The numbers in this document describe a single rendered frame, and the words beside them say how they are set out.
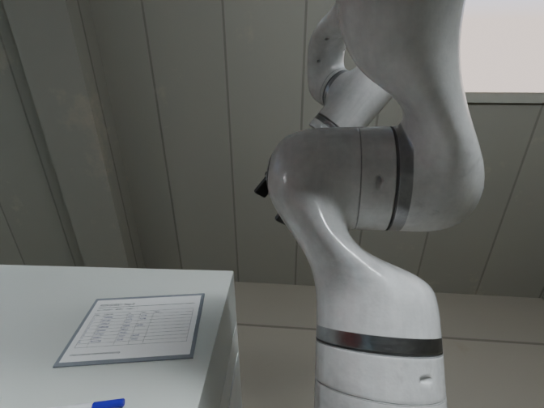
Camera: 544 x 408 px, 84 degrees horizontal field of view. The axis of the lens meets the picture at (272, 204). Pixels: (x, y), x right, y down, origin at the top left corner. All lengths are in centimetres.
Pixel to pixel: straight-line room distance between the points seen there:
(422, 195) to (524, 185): 188
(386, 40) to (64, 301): 69
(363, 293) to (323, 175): 12
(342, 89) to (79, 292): 64
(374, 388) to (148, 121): 178
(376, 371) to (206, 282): 45
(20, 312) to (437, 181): 72
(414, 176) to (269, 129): 144
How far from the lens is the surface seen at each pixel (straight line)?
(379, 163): 32
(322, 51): 59
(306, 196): 30
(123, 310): 66
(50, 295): 77
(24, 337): 70
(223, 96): 174
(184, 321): 60
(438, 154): 32
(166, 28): 183
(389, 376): 30
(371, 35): 28
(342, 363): 31
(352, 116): 55
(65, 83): 190
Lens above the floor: 138
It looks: 24 degrees down
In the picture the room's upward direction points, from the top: straight up
